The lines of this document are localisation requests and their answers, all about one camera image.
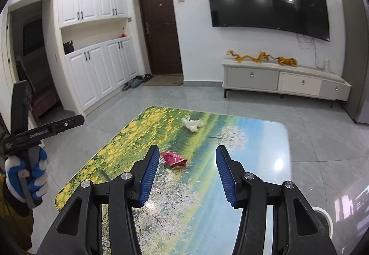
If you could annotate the black bag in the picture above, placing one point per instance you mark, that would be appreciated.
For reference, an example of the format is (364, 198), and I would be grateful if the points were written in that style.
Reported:
(68, 48)

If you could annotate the pink red snack wrapper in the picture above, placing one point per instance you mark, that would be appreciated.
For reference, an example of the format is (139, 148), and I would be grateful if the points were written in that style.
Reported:
(174, 159)

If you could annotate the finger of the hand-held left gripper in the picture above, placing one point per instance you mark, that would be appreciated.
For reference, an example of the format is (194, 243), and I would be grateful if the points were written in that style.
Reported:
(20, 105)
(67, 123)

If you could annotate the white television cabinet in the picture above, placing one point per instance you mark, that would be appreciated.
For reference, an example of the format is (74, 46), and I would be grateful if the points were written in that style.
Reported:
(282, 79)

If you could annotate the white crumpled tissue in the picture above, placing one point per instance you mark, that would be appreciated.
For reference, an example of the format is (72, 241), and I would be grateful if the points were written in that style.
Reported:
(192, 123)

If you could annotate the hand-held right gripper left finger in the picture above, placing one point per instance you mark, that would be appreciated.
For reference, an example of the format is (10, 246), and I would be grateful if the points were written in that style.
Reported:
(150, 177)

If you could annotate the grey slippers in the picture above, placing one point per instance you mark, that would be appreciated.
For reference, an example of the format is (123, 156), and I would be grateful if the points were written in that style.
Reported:
(132, 84)

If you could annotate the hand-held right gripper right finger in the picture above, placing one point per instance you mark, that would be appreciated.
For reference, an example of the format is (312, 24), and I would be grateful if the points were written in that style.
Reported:
(226, 177)

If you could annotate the grey refrigerator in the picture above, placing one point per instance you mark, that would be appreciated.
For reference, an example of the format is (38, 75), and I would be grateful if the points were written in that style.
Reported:
(356, 56)

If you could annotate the small white device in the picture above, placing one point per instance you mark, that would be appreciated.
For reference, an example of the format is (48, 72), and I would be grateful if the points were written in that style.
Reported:
(326, 64)

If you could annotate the yellow dragon decoration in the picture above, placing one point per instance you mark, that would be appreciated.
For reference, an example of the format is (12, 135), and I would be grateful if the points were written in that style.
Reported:
(259, 58)

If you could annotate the white round bin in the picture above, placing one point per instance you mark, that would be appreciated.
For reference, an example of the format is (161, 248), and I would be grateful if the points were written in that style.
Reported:
(324, 220)

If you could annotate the brown doormat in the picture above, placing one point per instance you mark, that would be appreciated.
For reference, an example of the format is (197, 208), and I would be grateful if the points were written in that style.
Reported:
(164, 81)

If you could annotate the person's yellow jacket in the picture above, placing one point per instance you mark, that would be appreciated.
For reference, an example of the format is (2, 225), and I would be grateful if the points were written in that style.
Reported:
(14, 232)

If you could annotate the person's left hand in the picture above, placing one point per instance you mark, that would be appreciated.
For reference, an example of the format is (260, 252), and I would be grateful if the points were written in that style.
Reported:
(39, 174)

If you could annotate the black wall television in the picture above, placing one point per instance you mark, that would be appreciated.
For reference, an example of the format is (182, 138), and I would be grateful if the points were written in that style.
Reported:
(268, 4)

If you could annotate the white shoe cabinet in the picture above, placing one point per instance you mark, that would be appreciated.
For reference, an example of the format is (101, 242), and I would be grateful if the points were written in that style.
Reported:
(95, 41)

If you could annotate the dark shoes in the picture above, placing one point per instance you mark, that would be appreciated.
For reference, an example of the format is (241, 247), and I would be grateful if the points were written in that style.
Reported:
(147, 77)

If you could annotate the dark brown door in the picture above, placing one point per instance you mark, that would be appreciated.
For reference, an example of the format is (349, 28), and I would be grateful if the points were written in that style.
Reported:
(160, 30)

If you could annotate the dark red seat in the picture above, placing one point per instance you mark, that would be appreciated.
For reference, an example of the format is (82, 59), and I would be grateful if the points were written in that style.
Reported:
(44, 102)

